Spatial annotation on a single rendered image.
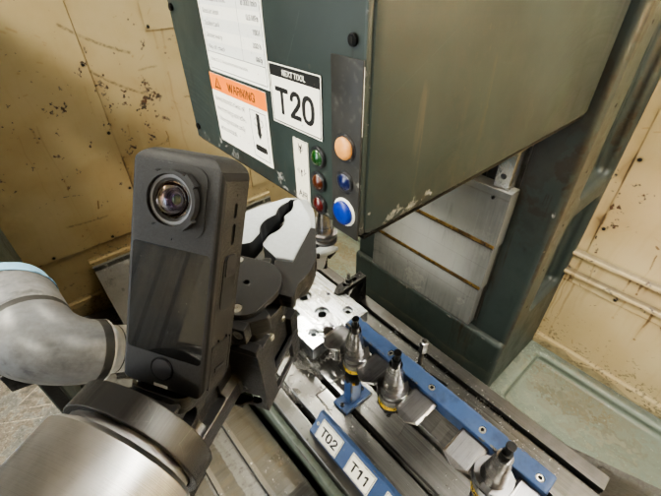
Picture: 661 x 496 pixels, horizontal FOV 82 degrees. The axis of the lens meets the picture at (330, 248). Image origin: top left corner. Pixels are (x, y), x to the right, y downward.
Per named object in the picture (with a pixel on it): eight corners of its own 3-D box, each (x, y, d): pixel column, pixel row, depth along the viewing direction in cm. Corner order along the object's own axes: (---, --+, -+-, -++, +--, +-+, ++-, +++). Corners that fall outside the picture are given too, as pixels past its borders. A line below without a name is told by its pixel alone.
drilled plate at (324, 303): (313, 359, 113) (312, 349, 110) (261, 306, 131) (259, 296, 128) (367, 321, 125) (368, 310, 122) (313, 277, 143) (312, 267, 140)
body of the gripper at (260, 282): (219, 318, 31) (106, 468, 22) (195, 231, 25) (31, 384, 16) (307, 341, 29) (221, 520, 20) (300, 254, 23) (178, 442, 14)
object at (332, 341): (333, 355, 83) (333, 353, 82) (318, 341, 86) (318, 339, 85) (356, 339, 86) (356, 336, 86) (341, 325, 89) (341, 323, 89)
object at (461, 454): (464, 480, 63) (465, 478, 62) (438, 455, 66) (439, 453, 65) (487, 452, 66) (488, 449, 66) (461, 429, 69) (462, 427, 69)
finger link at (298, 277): (276, 237, 29) (214, 318, 23) (274, 218, 28) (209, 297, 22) (333, 249, 28) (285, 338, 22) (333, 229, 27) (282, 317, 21)
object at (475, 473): (516, 483, 63) (521, 477, 61) (498, 512, 60) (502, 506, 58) (483, 454, 67) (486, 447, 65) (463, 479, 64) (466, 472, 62)
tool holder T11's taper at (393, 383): (408, 388, 74) (412, 367, 70) (390, 399, 73) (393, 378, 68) (394, 371, 77) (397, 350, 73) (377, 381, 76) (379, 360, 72)
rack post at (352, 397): (345, 416, 103) (347, 348, 85) (332, 403, 107) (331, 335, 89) (371, 395, 109) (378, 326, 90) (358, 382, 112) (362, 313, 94)
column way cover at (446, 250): (468, 329, 127) (510, 195, 95) (367, 262, 156) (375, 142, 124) (476, 322, 129) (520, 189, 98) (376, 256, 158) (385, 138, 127)
